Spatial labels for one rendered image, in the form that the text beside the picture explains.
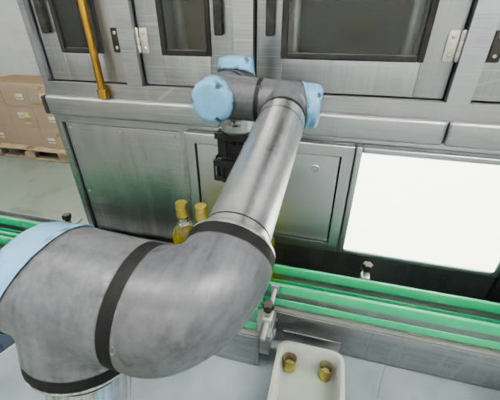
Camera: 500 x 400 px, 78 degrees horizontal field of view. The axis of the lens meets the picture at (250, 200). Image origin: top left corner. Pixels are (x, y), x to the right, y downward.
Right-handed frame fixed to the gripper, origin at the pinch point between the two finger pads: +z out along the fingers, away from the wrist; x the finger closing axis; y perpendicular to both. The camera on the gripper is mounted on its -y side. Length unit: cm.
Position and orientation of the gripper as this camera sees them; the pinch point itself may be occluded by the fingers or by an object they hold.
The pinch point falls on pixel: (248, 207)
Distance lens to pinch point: 79.1
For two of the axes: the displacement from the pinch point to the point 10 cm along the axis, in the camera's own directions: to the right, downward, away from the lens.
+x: -2.7, 4.9, -8.3
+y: -9.6, -1.3, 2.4
